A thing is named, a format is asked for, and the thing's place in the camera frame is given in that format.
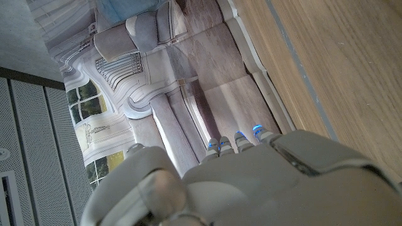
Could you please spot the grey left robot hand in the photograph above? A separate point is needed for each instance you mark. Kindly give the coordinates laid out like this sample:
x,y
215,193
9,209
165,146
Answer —
x,y
267,188

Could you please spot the printed sofa room backdrop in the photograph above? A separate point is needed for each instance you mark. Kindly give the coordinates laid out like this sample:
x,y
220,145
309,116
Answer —
x,y
220,62

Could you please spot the white round ceiling sensor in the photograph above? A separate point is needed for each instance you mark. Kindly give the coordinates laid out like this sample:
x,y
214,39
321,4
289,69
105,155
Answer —
x,y
3,153

